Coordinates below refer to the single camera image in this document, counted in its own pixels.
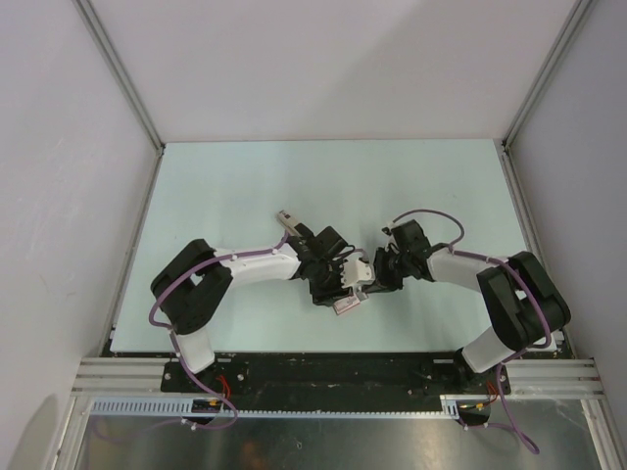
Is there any beige black stapler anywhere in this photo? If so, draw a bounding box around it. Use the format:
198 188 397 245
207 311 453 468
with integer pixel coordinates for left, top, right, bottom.
276 210 314 239

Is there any left rear aluminium post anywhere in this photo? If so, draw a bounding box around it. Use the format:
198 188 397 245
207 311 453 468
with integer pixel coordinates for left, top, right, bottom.
72 0 166 156

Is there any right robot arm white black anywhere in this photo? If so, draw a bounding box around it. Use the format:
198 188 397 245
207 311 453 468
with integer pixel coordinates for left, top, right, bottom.
364 220 571 393

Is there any red white staple box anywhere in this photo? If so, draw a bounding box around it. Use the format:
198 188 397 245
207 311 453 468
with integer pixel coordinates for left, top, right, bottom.
333 295 367 315

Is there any aluminium post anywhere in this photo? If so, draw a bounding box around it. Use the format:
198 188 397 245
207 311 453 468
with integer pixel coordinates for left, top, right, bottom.
502 0 594 151
72 0 166 156

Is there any aluminium frame rail front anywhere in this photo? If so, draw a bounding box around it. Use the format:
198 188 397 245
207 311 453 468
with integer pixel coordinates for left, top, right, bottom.
71 358 604 419

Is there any right rear aluminium post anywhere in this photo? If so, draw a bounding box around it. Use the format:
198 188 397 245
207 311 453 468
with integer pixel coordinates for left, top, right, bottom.
502 0 594 151

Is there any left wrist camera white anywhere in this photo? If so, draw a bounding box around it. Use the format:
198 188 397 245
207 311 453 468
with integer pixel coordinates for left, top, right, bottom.
340 258 375 291

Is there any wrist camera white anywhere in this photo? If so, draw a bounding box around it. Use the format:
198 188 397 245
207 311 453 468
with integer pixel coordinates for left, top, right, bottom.
340 258 375 291
381 223 403 238

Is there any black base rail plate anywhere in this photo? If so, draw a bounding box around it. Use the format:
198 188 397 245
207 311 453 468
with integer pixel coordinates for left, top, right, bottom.
161 352 510 413

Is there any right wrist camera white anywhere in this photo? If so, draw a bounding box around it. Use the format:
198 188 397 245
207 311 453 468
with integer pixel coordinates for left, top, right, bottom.
381 223 403 238

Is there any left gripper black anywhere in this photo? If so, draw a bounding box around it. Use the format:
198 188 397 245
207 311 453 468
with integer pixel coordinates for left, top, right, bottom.
309 258 353 306

